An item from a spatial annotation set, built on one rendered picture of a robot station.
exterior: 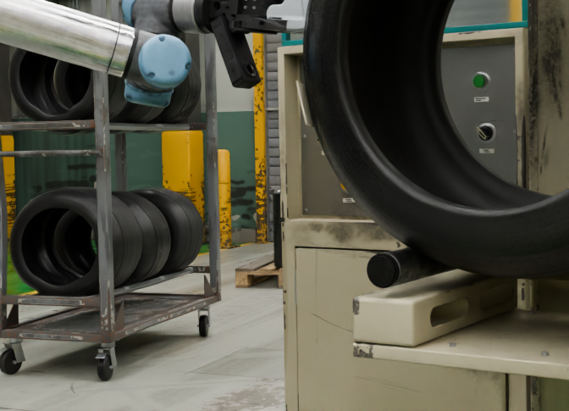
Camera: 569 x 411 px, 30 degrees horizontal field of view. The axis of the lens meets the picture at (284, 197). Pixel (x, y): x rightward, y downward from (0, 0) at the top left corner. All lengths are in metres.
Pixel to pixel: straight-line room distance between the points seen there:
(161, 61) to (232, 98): 9.87
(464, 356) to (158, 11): 0.72
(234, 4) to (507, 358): 0.66
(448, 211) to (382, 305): 0.15
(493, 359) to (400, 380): 0.88
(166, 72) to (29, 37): 0.20
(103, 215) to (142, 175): 7.14
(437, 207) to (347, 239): 0.89
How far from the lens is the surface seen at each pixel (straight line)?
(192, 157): 11.10
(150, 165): 11.87
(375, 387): 2.21
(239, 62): 1.59
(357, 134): 1.36
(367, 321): 1.37
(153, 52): 1.53
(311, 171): 2.29
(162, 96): 1.68
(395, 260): 1.35
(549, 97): 1.65
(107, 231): 4.79
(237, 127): 11.36
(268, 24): 1.55
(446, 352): 1.33
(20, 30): 1.54
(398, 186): 1.34
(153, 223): 5.31
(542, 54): 1.66
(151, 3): 1.69
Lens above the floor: 1.07
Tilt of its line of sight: 3 degrees down
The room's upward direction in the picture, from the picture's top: 1 degrees counter-clockwise
